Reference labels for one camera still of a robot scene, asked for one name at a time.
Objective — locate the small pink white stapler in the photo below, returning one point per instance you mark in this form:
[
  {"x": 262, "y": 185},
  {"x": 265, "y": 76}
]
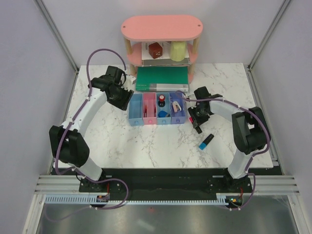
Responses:
[{"x": 176, "y": 107}]

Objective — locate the blue grey eraser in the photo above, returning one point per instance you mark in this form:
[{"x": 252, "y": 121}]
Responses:
[{"x": 162, "y": 114}]

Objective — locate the brown cube box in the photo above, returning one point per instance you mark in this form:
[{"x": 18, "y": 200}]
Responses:
[{"x": 155, "y": 50}]

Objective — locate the pink three-tier shelf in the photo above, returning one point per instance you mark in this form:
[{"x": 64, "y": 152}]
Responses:
[{"x": 138, "y": 29}]

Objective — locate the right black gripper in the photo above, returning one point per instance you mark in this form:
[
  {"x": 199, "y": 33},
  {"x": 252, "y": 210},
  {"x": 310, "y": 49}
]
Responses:
[{"x": 197, "y": 121}]

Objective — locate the green box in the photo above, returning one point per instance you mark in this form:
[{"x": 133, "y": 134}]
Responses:
[{"x": 162, "y": 79}]

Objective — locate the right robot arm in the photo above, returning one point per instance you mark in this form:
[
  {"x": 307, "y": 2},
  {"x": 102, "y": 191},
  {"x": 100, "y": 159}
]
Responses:
[{"x": 250, "y": 131}]

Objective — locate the pale yellow cup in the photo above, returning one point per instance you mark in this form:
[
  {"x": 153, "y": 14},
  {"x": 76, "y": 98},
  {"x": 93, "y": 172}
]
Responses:
[{"x": 177, "y": 50}]

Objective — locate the white cable duct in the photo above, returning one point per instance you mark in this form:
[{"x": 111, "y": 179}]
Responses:
[{"x": 113, "y": 200}]

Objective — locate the red orange-tip pen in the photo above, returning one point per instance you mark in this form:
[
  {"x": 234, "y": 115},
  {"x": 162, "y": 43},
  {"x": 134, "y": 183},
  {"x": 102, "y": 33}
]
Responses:
[{"x": 145, "y": 112}]

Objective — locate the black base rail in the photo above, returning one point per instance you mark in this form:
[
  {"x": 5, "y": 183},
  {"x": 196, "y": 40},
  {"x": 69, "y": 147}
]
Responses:
[{"x": 186, "y": 183}]

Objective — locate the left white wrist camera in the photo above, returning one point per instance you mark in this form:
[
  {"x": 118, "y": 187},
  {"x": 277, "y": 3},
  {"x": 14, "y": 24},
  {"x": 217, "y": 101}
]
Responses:
[{"x": 130, "y": 80}]

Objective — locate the four-compartment blue pink organizer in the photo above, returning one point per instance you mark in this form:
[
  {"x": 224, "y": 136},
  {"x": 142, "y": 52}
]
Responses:
[{"x": 139, "y": 101}]

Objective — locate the blue black highlighter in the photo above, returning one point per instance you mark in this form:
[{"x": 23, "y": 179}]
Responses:
[{"x": 206, "y": 141}]

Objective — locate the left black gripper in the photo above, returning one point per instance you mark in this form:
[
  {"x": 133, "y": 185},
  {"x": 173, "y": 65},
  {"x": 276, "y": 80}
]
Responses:
[{"x": 123, "y": 105}]

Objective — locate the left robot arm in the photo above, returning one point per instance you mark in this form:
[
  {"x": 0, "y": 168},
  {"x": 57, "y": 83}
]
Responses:
[{"x": 67, "y": 140}]

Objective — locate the pink black highlighter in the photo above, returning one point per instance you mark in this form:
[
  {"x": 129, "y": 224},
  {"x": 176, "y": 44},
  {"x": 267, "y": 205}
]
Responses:
[{"x": 195, "y": 125}]

